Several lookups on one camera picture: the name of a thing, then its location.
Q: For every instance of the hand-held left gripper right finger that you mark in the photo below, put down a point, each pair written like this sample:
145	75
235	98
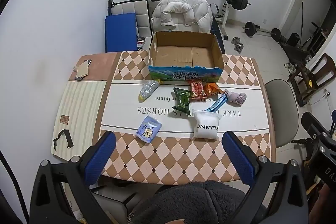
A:
239	158

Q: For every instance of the brown cardboard piece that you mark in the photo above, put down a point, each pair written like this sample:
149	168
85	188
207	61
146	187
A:
82	69

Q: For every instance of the dark smartphone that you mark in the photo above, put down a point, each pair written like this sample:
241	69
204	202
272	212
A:
78	79

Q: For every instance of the white soft packet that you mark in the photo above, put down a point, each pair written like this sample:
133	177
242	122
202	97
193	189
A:
206	124

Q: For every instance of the chrome dumbbell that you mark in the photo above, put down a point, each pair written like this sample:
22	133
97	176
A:
239	47
235	40

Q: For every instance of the small brown label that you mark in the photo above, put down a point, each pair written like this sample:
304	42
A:
64	119

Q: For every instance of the blue stick packet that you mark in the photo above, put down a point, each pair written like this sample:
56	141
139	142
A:
216	103

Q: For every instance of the brown wooden chair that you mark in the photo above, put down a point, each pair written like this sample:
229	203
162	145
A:
323	64

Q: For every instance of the black exercise machine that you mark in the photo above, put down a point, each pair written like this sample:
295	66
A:
296	53

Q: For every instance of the silver foil packet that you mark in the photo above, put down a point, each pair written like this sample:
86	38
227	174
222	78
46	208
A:
148	88

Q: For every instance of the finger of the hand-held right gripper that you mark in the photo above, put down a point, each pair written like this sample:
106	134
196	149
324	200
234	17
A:
312	123

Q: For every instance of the grey fleece clothing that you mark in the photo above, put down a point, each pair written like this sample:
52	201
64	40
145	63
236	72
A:
199	203

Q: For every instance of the blue white tissue pack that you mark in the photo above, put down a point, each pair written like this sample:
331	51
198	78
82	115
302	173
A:
148	129

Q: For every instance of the short barbell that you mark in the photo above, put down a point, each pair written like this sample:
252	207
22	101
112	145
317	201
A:
250	28

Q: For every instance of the beige round chair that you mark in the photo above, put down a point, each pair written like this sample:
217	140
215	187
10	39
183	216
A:
281	98

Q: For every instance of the cardboard box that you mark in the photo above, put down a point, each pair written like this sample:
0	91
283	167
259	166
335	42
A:
183	56

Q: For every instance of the person's right forearm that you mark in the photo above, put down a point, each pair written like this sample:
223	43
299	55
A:
324	204

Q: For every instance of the black plastic bracket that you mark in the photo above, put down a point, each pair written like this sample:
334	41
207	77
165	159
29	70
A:
68	138

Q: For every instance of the red snack packet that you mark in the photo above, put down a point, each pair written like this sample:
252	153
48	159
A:
198	90

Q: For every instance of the white padded seat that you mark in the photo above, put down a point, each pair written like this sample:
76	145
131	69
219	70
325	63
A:
141	16

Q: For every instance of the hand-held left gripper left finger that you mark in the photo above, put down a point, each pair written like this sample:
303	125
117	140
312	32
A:
101	158

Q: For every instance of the dark blue bench pad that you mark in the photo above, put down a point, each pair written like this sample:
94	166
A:
218	32

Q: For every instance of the black box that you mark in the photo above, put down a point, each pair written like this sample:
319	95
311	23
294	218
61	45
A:
293	39

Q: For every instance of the white down jacket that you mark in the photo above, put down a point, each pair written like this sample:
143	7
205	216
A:
183	11

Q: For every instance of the beige striped mat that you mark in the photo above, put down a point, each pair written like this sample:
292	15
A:
84	103

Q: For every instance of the green snack packet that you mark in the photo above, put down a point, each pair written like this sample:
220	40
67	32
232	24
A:
181	99

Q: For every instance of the orange snack packet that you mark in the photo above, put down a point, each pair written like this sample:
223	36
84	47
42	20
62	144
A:
213	88

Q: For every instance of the blue folded mat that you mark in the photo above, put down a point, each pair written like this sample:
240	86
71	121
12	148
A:
120	32

